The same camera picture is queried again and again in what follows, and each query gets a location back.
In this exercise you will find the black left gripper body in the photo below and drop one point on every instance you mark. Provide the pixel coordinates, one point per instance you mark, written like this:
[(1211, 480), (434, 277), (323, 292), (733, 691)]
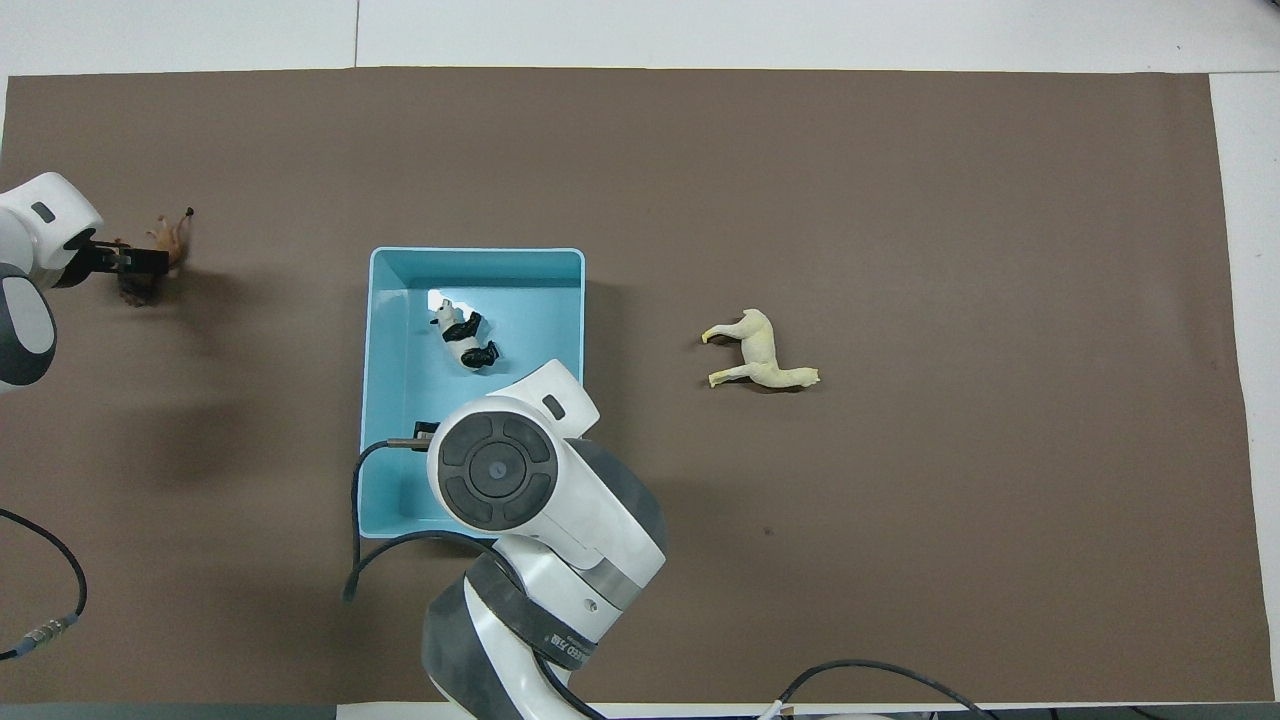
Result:
[(88, 262)]

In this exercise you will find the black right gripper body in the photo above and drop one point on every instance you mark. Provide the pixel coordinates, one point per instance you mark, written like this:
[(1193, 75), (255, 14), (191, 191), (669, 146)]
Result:
[(427, 430)]

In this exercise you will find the brown lion toy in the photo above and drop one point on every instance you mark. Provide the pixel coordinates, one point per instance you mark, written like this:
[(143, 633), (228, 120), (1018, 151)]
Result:
[(176, 235)]

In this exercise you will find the black white panda toy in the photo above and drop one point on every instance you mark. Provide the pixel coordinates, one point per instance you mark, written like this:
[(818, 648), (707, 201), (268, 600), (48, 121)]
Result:
[(462, 335)]

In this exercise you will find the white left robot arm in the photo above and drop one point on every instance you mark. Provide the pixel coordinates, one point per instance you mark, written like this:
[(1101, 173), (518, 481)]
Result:
[(25, 330)]

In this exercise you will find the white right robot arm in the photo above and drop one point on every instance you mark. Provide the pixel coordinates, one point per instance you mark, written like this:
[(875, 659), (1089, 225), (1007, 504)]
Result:
[(560, 560)]

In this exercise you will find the light blue storage box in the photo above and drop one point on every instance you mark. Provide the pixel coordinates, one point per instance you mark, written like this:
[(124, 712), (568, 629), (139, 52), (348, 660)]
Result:
[(530, 300)]

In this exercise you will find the cream horse toy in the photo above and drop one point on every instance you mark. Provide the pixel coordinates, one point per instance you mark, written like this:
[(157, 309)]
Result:
[(762, 350)]

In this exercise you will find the brown table mat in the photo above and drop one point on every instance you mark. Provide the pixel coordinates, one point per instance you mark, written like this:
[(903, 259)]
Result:
[(900, 500)]

